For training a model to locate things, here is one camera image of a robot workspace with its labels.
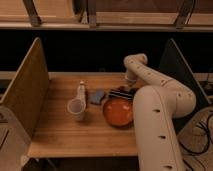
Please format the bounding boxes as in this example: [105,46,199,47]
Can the white pepper shaker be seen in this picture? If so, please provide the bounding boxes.
[77,81,86,101]

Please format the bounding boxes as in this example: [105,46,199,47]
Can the right dark side panel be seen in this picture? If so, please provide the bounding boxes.
[159,39,211,133]

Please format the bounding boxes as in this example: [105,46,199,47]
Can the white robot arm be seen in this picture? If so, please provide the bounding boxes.
[124,54,196,171]

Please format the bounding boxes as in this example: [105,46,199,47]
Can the orange bowl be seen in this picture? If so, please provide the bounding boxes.
[103,98,133,127]

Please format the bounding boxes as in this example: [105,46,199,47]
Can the blue sponge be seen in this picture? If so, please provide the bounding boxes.
[89,89,105,105]

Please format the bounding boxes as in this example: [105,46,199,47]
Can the dark striped chip bag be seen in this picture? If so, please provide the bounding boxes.
[108,86,137,100]

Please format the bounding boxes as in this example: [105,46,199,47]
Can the black floor cables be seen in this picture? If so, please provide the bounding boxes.
[178,78,213,171]

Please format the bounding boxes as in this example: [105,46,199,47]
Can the clear plastic cup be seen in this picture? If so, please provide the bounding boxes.
[67,98,86,121]

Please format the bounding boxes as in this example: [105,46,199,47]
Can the left wooden side panel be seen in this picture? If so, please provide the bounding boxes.
[0,38,49,141]

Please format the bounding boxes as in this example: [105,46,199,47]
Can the wooden shelf with brackets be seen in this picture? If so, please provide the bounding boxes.
[0,0,213,32]

